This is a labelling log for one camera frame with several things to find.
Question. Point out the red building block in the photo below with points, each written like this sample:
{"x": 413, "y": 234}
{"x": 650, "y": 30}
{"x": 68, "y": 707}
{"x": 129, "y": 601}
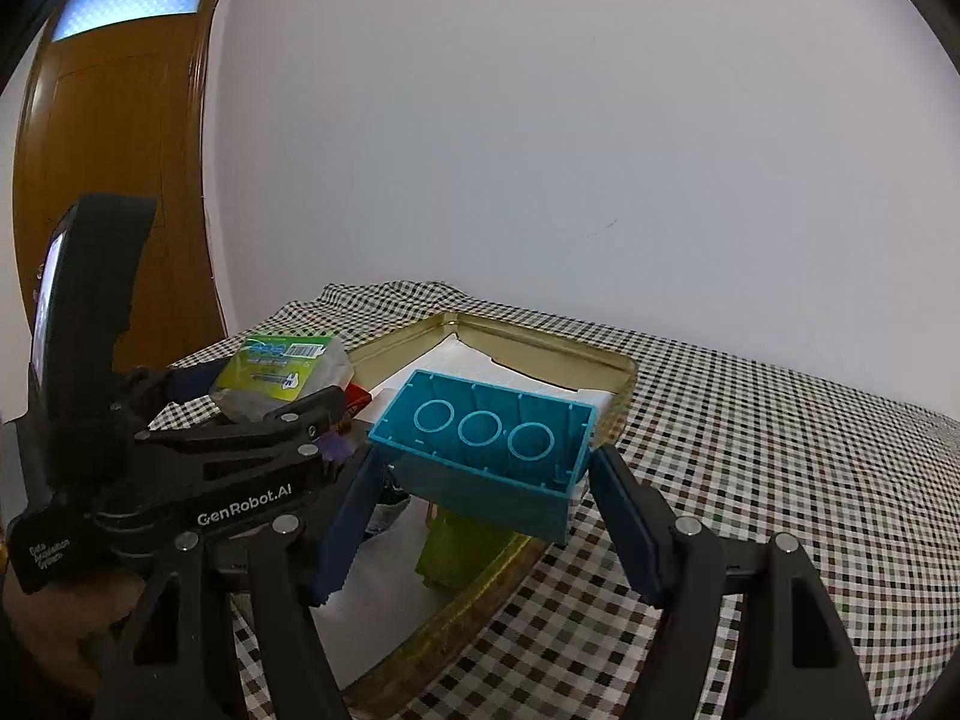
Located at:
{"x": 358, "y": 396}

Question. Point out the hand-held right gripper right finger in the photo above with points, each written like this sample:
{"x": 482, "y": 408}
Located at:
{"x": 630, "y": 532}

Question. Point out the blue building block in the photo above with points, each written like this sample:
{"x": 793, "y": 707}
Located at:
{"x": 480, "y": 480}

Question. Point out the green building block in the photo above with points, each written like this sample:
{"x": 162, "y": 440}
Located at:
{"x": 457, "y": 551}

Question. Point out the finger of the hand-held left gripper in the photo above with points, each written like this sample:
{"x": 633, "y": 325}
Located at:
{"x": 187, "y": 382}
{"x": 300, "y": 412}

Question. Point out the person's left hand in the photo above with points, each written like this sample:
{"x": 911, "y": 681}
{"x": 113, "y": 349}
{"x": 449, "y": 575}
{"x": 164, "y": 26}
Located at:
{"x": 67, "y": 615}

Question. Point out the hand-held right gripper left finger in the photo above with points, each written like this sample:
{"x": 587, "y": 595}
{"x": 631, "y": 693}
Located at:
{"x": 345, "y": 532}

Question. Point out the purple box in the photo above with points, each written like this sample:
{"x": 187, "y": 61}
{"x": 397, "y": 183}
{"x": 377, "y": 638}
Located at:
{"x": 337, "y": 450}

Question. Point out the gold metal tray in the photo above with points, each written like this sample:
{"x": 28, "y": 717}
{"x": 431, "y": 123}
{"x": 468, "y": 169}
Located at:
{"x": 525, "y": 334}

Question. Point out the brown wooden door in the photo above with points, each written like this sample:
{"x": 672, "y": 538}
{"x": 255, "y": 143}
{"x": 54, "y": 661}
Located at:
{"x": 127, "y": 150}

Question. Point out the clear packet with green label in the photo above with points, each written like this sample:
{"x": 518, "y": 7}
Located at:
{"x": 285, "y": 371}

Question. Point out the checkered tablecloth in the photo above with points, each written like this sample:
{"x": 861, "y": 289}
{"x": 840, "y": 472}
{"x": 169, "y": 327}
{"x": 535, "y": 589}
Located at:
{"x": 750, "y": 450}

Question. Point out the white paper sheet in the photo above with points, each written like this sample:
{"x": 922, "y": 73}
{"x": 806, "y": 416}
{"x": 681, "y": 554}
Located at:
{"x": 375, "y": 615}

